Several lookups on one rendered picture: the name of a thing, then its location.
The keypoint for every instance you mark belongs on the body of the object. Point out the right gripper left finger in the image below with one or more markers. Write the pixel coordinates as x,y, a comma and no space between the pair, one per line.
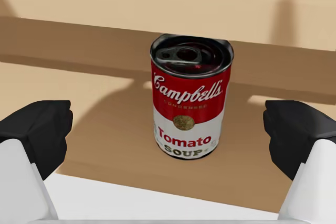
31,140

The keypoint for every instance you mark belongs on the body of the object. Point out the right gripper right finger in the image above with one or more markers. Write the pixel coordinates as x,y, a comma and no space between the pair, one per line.
302,140

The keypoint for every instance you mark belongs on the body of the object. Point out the red and white can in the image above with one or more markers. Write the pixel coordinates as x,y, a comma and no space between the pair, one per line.
189,103

